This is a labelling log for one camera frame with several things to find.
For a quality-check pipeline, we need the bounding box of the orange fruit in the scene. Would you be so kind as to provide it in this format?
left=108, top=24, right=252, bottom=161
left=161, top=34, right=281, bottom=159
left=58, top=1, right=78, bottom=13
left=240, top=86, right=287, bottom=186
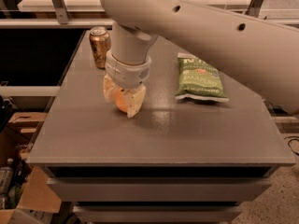
left=114, top=90, right=128, bottom=113

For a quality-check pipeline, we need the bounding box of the green jalapeno chips bag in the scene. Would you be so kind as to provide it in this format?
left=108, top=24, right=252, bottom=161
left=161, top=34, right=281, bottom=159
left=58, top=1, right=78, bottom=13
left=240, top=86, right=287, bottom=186
left=176, top=52, right=229, bottom=103

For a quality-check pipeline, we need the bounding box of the brown cardboard box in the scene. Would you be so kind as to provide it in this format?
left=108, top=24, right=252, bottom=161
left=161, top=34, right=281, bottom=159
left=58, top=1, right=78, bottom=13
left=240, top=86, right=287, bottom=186
left=0, top=112, right=62, bottom=224

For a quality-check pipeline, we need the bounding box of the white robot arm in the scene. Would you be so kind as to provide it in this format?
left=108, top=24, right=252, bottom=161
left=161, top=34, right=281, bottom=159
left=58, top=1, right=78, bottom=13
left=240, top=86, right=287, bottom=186
left=100, top=0, right=299, bottom=116

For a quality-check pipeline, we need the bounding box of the gold soda can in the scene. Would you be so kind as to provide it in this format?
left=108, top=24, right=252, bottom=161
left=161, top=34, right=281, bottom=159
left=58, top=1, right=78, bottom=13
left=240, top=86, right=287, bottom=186
left=89, top=26, right=111, bottom=69

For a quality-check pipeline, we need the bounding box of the metal railing frame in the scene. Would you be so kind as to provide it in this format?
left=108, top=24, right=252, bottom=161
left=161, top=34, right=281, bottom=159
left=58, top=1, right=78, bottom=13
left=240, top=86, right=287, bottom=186
left=0, top=0, right=299, bottom=28

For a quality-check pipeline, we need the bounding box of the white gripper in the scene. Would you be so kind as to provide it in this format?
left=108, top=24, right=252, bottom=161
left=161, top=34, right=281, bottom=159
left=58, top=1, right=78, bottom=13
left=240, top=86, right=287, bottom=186
left=103, top=51, right=151, bottom=119

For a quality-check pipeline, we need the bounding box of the grey drawer cabinet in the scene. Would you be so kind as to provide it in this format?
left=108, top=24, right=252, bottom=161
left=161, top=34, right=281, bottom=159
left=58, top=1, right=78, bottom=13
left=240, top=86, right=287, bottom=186
left=28, top=39, right=295, bottom=224

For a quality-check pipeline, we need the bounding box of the clear plastic bottle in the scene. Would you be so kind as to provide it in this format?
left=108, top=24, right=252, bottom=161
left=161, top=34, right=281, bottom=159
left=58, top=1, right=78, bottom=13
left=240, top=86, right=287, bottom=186
left=0, top=158, right=14, bottom=195

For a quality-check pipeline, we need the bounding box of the black floor cable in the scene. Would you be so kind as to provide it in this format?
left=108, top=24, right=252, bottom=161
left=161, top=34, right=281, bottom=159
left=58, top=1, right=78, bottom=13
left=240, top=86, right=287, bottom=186
left=283, top=135, right=299, bottom=157

